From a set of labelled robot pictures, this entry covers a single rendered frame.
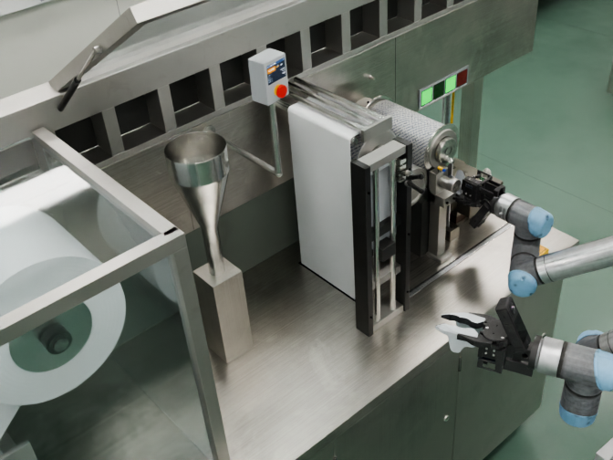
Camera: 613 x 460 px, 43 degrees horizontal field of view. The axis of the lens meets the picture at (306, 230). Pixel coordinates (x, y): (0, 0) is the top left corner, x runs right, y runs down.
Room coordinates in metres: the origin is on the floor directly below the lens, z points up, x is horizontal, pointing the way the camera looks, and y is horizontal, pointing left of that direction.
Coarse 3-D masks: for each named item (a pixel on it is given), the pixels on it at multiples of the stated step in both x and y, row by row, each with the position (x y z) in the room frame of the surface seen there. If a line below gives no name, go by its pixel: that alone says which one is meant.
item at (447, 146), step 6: (444, 138) 1.84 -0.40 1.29; (450, 138) 1.84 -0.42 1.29; (438, 144) 1.83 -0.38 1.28; (444, 144) 1.82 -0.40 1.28; (450, 144) 1.84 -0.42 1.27; (438, 150) 1.82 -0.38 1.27; (444, 150) 1.83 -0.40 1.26; (450, 150) 1.84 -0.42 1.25; (438, 156) 1.81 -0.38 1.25; (444, 156) 1.83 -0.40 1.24; (450, 156) 1.84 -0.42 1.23; (444, 162) 1.83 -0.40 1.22
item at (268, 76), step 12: (252, 60) 1.52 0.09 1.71; (264, 60) 1.52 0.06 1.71; (276, 60) 1.53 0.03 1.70; (252, 72) 1.52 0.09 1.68; (264, 72) 1.50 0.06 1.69; (276, 72) 1.52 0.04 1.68; (252, 84) 1.53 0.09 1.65; (264, 84) 1.50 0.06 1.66; (276, 84) 1.52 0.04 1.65; (252, 96) 1.53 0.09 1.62; (264, 96) 1.50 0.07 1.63; (276, 96) 1.52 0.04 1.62
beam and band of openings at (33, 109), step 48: (336, 0) 2.06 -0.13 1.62; (384, 0) 2.19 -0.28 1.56; (432, 0) 2.41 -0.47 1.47; (192, 48) 1.77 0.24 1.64; (240, 48) 1.86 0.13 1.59; (288, 48) 2.03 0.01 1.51; (336, 48) 2.10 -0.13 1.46; (48, 96) 1.55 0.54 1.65; (96, 96) 1.60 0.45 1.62; (144, 96) 1.76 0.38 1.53; (192, 96) 1.84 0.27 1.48; (240, 96) 1.87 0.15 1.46; (0, 144) 1.45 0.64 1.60; (96, 144) 1.66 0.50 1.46; (144, 144) 1.66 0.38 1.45
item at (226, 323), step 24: (192, 192) 1.43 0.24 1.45; (216, 192) 1.44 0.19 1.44; (216, 216) 1.47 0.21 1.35; (216, 240) 1.48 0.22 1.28; (216, 264) 1.47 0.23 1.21; (216, 288) 1.43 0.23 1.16; (240, 288) 1.47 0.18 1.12; (216, 312) 1.43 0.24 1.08; (240, 312) 1.47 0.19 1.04; (216, 336) 1.45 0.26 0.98; (240, 336) 1.46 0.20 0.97
